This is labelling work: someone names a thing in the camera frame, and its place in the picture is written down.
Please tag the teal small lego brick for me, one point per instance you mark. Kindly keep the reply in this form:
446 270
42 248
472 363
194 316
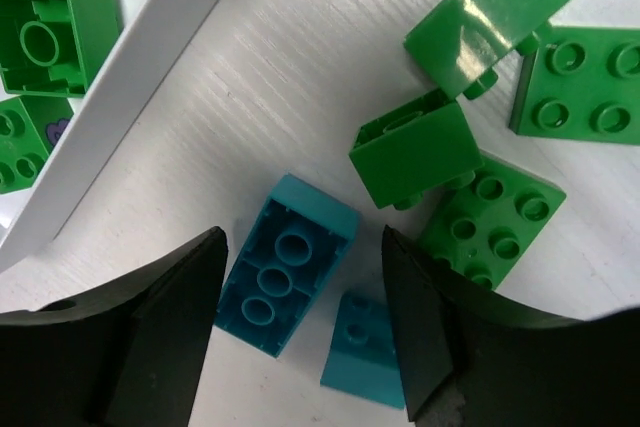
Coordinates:
362 357

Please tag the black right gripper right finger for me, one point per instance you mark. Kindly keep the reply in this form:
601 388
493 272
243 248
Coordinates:
469 356

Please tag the green slanted lego brick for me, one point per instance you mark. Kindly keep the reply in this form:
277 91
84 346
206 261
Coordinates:
460 41

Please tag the green small lego cube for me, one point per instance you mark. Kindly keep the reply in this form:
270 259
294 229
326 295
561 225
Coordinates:
56 48

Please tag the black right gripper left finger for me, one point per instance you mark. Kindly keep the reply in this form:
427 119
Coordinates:
126 353

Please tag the green lego piece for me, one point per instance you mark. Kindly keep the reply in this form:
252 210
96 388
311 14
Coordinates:
31 127

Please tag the teal long lego brick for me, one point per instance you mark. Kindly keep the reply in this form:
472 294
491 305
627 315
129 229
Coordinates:
297 241

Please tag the white divided sorting tray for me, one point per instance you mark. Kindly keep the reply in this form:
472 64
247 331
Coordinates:
155 34

